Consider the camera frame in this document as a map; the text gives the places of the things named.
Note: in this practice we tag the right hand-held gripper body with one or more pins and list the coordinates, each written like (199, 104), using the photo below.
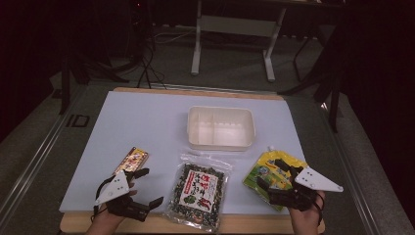
(314, 181)

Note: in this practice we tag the wooden table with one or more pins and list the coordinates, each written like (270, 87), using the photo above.
(153, 224)

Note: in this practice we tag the yellow spout pouch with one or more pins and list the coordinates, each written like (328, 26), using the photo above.
(264, 168)

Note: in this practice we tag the white table mat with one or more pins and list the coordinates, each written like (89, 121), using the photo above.
(147, 130)

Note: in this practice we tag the white plastic container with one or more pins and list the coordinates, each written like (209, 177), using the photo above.
(220, 130)

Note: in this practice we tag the clear seaweed snack packet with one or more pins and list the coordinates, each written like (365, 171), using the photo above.
(197, 192)

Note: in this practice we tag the black metal stand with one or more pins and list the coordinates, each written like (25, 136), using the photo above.
(65, 81)

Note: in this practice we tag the white metal desk frame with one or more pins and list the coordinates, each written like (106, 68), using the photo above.
(235, 26)

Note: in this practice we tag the metal floor rail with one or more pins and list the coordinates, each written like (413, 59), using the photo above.
(352, 169)
(32, 163)

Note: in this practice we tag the person's left hand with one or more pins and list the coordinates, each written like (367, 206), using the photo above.
(109, 219)

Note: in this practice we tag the person's right hand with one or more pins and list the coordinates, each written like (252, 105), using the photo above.
(306, 218)

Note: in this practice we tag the black tripod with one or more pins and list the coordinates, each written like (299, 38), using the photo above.
(332, 98)

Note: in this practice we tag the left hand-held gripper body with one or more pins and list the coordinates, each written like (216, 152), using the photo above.
(114, 191)

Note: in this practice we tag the dark curtain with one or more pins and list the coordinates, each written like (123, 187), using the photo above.
(23, 58)
(381, 98)

